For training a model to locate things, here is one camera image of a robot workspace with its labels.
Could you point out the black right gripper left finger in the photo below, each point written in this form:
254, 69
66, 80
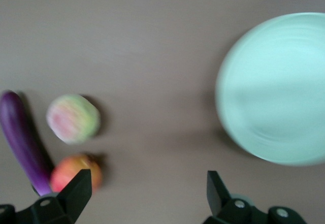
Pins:
50, 210

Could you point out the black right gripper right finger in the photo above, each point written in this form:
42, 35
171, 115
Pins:
236, 212

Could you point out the red apple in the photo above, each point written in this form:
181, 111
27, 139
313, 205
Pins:
68, 173

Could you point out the long purple eggplant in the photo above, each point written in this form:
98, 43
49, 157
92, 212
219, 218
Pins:
20, 135

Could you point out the pink yellow peach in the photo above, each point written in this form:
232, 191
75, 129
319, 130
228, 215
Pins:
73, 118

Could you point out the pale green round plate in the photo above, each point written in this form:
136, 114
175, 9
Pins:
274, 89

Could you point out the brown table cover sheet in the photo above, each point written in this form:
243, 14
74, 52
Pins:
152, 43

